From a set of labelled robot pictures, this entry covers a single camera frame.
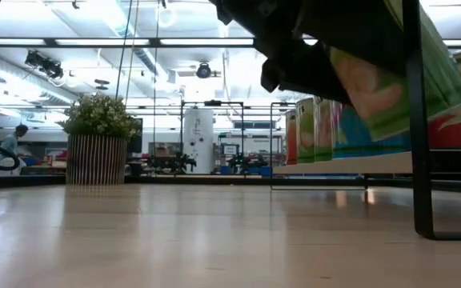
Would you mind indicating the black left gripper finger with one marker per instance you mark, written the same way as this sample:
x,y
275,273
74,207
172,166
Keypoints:
x,y
354,32

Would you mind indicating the orange-label tin can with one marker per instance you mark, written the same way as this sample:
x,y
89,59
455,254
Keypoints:
x,y
291,138

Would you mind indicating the wooden shelf with black legs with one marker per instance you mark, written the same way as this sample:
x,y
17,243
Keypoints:
x,y
354,165

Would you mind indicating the long ceiling light bar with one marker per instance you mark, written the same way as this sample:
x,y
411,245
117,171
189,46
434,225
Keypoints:
x,y
154,42

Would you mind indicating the white cylindrical tank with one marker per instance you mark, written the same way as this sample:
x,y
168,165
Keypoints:
x,y
198,140

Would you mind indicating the black background robot station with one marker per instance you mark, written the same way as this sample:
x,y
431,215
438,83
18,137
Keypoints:
x,y
172,162
250,162

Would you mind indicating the blue background bins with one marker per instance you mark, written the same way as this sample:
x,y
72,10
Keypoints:
x,y
260,170

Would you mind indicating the round ceiling discs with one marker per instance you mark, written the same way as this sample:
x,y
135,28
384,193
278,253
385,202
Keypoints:
x,y
101,82

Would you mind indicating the dark background monitor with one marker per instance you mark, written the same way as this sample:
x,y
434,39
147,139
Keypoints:
x,y
135,138

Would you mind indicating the artificial plant in ribbed pot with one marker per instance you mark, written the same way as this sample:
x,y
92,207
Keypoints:
x,y
98,152

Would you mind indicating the black ceiling spotlight cluster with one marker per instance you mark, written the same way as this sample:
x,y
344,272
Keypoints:
x,y
44,64

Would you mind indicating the person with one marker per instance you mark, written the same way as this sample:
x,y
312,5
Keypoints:
x,y
10,146

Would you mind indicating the round black ceiling camera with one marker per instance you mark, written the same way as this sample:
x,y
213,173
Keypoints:
x,y
203,70

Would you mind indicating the black background metal frame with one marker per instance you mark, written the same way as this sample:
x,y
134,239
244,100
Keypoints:
x,y
212,102

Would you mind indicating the black metal table frame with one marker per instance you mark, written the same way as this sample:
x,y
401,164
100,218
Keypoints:
x,y
214,180

